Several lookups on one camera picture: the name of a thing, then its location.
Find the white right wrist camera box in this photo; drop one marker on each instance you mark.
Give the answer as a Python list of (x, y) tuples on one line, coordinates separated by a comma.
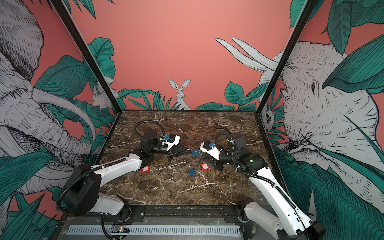
[(210, 149)]

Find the red padlock left front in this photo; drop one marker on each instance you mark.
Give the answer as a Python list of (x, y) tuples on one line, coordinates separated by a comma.
[(145, 169)]

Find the white slotted cable duct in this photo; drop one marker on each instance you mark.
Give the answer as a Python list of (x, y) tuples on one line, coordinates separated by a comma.
[(155, 230)]

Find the red padlock white label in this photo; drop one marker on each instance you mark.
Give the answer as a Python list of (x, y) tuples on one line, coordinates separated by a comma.
[(205, 167)]

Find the black enclosure corner post right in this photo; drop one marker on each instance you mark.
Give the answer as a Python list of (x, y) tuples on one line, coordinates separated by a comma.
[(302, 21)]

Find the black enclosure corner post left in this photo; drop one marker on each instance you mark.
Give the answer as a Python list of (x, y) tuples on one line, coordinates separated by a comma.
[(63, 13)]

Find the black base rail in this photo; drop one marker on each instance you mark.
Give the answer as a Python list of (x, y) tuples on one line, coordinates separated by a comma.
[(136, 213)]

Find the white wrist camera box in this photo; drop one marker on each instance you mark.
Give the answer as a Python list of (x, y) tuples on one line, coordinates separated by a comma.
[(170, 141), (210, 149)]

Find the black enclosure corner post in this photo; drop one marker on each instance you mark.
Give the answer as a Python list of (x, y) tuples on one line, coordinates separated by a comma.
[(63, 13), (302, 21)]

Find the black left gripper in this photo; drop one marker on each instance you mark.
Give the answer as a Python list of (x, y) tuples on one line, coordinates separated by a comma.
[(178, 150)]

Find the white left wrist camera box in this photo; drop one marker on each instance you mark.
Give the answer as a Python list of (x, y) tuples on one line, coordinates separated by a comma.
[(170, 141)]

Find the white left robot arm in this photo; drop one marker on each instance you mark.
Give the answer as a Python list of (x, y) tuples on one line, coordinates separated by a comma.
[(81, 193)]

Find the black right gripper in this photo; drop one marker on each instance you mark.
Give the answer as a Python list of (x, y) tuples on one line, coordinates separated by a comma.
[(217, 164)]

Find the blue padlock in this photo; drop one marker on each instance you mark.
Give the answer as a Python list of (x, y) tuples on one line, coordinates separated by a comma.
[(192, 172), (196, 153)]

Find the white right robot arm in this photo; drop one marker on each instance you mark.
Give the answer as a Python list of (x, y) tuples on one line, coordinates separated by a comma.
[(287, 221)]

